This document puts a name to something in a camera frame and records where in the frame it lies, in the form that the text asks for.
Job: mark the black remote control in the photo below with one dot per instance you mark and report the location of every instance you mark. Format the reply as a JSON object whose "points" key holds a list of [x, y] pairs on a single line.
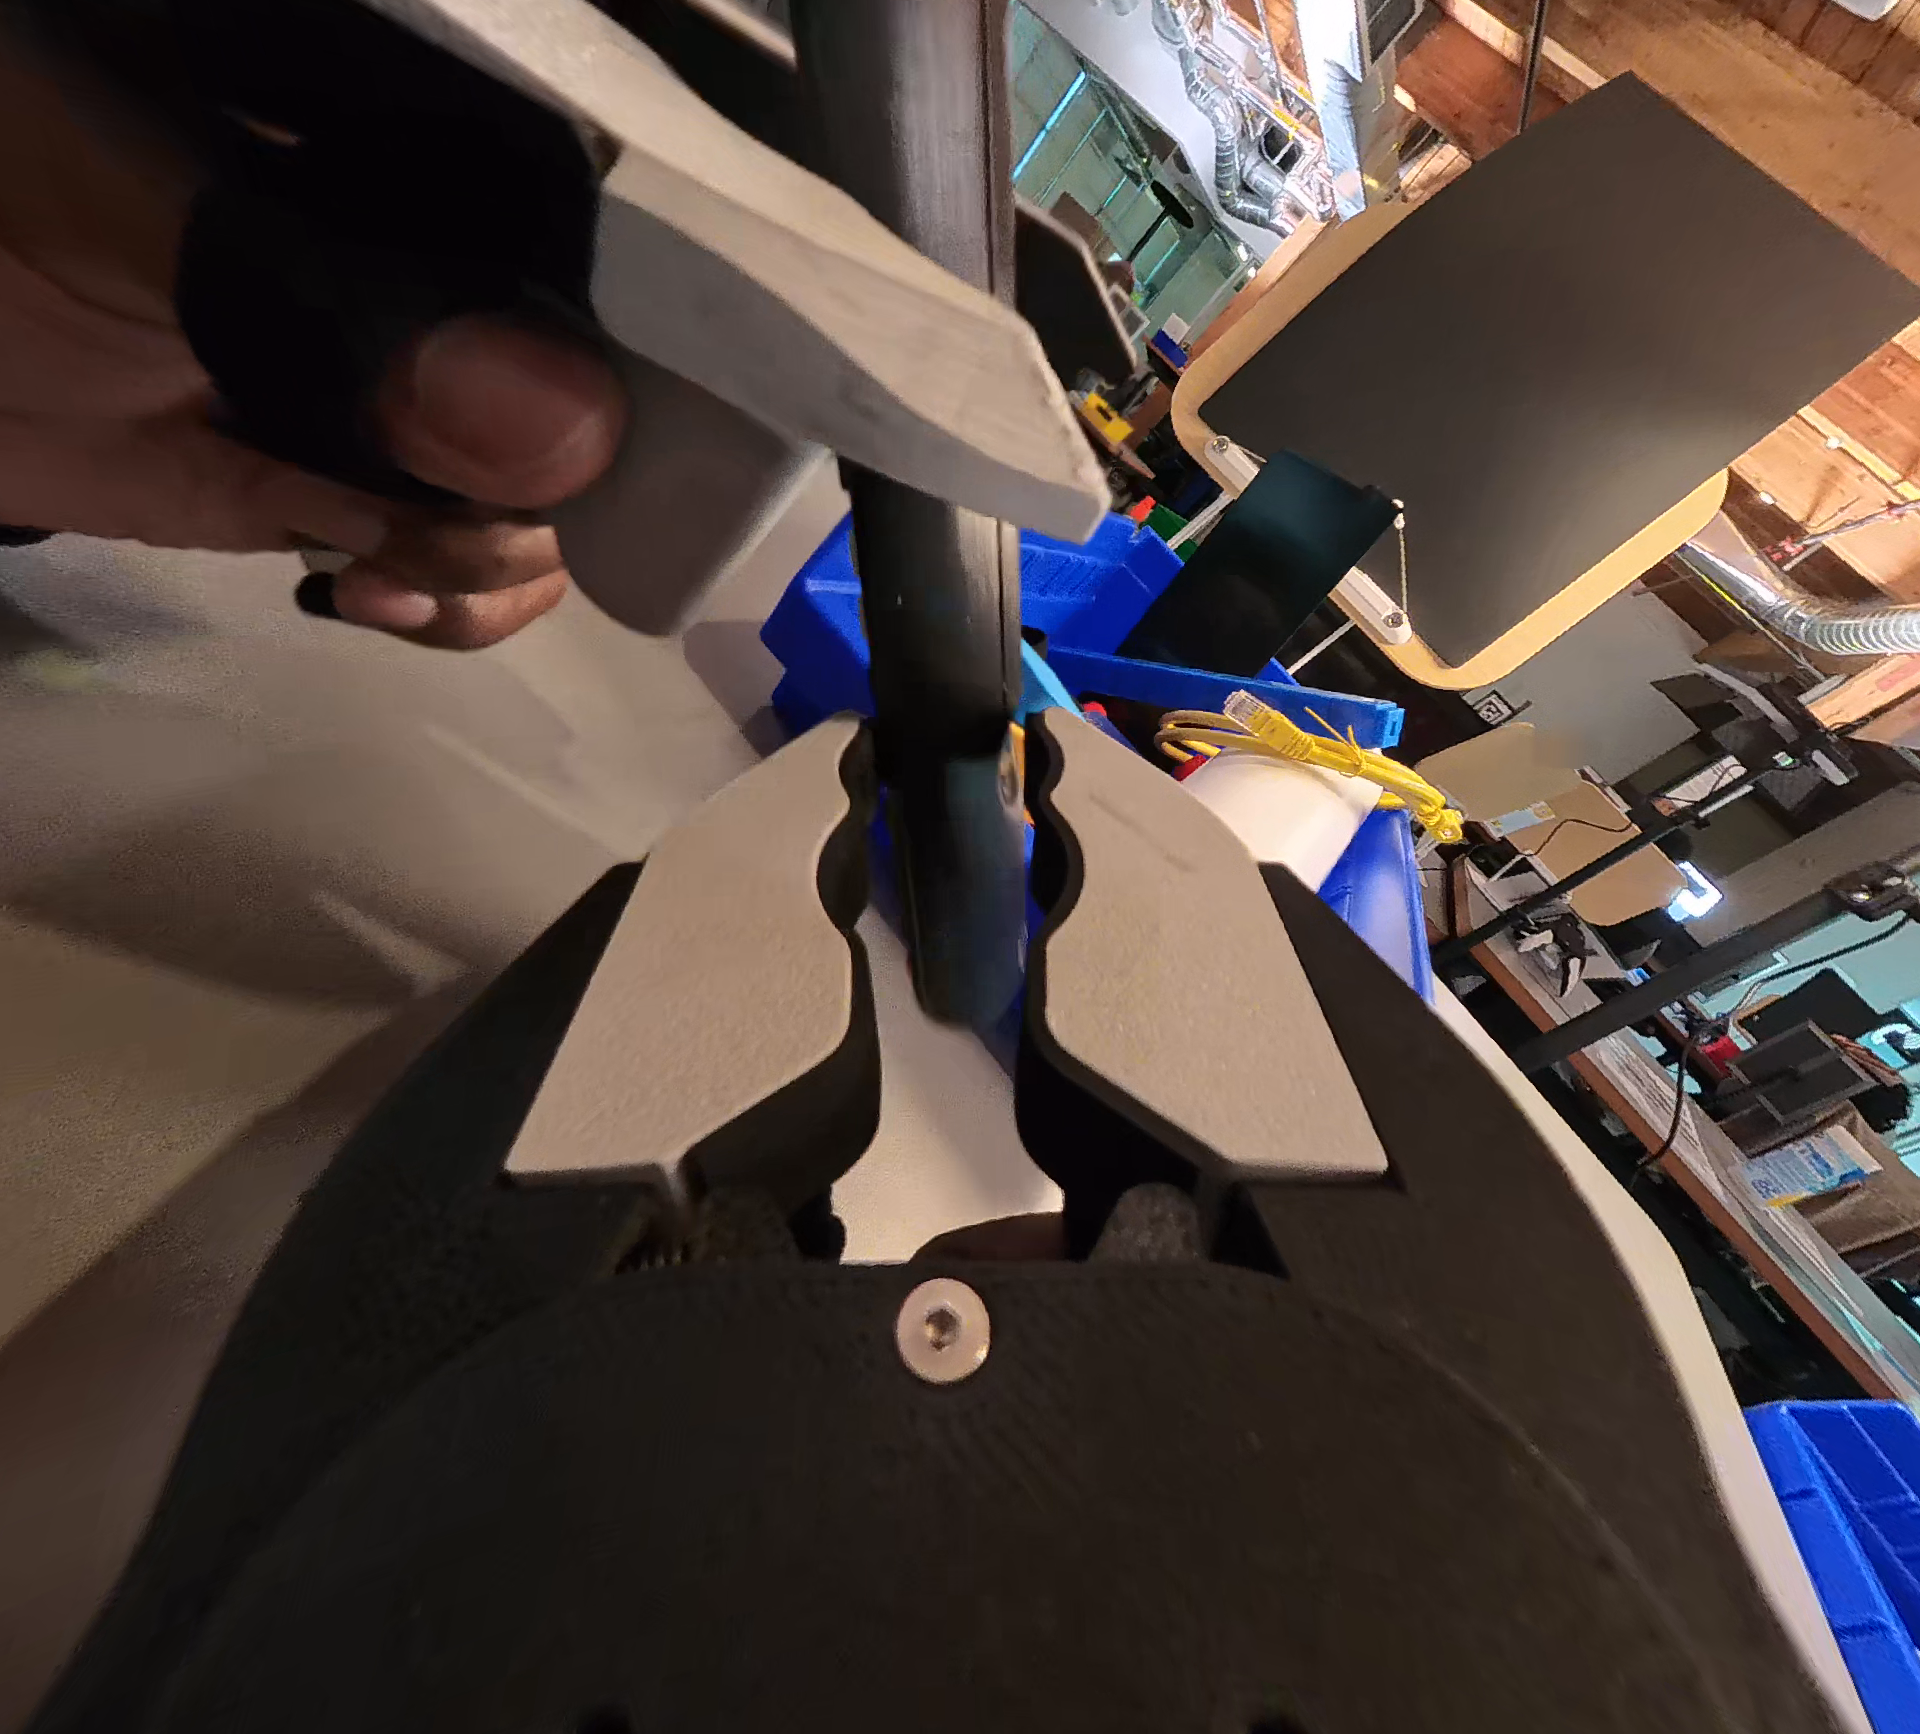
{"points": [[930, 715]]}

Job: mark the person's left hand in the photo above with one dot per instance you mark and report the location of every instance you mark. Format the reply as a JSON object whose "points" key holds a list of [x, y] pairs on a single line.
{"points": [[495, 414]]}

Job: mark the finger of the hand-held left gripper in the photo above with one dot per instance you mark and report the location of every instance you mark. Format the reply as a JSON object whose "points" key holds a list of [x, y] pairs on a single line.
{"points": [[781, 264], [1073, 294]]}

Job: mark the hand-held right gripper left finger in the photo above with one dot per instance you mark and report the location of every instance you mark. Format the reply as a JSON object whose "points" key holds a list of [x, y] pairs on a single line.
{"points": [[704, 999]]}

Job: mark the black panel with wooden rim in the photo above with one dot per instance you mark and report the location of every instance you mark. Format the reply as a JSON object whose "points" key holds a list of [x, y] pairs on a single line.
{"points": [[1575, 338]]}

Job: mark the small tan board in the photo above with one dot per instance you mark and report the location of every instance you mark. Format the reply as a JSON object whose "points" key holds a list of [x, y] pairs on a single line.
{"points": [[1575, 848]]}

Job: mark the dark flat panel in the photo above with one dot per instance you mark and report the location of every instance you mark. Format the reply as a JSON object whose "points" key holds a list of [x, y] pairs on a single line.
{"points": [[1261, 565]]}

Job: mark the white cylindrical bottle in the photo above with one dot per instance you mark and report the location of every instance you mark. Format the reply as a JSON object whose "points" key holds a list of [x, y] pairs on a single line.
{"points": [[1274, 812]]}

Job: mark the blue plastic bin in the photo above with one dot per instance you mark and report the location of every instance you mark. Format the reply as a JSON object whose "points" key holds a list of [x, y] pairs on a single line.
{"points": [[1095, 565], [1845, 1568]]}

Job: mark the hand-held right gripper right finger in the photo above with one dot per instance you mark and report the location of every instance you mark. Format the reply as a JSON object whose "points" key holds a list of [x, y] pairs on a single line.
{"points": [[1185, 999]]}

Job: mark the blue interlocking cube stick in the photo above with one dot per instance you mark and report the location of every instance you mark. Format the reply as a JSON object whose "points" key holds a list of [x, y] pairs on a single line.
{"points": [[1244, 693]]}

